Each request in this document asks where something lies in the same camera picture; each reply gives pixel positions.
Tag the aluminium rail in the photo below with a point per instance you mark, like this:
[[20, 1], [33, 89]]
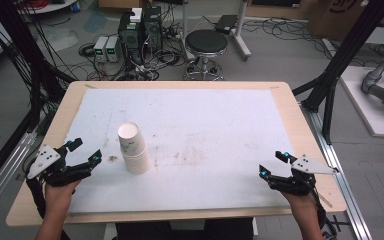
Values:
[[3, 180], [340, 173]]

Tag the white platform board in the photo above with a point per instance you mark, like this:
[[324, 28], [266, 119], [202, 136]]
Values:
[[370, 113]]

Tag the flat black device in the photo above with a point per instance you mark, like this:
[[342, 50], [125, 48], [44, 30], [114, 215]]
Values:
[[226, 24]]

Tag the black metal frame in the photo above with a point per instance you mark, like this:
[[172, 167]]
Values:
[[343, 53], [30, 50]]

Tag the black computer tower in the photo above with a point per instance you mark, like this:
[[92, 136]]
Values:
[[152, 28], [130, 40]]

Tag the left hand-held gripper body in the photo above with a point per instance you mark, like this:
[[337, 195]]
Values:
[[46, 159]]

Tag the person's dark trousers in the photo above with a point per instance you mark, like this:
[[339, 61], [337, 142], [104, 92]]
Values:
[[186, 231]]

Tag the small white box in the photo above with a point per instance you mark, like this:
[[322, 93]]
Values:
[[136, 15]]

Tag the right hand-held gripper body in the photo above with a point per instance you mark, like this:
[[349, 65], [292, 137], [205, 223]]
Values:
[[310, 165]]

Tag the person's right hand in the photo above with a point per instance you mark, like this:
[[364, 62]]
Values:
[[301, 201]]

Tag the black round stool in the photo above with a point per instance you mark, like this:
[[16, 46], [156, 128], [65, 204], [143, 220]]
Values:
[[206, 41]]

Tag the white stand leg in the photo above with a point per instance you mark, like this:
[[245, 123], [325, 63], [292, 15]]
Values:
[[241, 36]]

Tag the stack of white paper cups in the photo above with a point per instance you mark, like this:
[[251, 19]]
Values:
[[137, 161]]

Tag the person's left hand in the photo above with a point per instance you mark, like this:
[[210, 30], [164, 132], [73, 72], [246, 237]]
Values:
[[58, 196]]

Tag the flower print paper cup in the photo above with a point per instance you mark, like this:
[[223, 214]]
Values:
[[129, 131]]

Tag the cardboard box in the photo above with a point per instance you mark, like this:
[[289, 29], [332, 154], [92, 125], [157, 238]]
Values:
[[340, 16]]

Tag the grey power supply unit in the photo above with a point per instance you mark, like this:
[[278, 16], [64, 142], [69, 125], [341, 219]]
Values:
[[100, 49], [113, 49]]

